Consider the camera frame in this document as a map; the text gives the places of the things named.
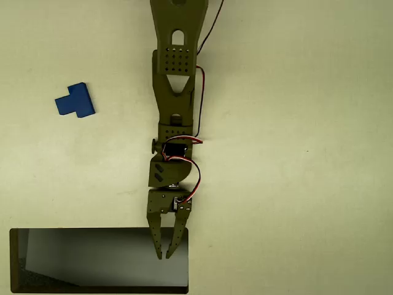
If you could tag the blue T-shaped block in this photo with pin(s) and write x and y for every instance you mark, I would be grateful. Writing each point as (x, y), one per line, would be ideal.
(75, 101)

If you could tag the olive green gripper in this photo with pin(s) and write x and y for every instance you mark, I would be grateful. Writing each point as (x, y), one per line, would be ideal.
(160, 203)

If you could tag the dark rectangular bin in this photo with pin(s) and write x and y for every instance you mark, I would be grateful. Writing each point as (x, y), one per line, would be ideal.
(92, 261)

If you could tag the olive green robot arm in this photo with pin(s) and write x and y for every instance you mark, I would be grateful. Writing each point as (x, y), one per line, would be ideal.
(175, 104)

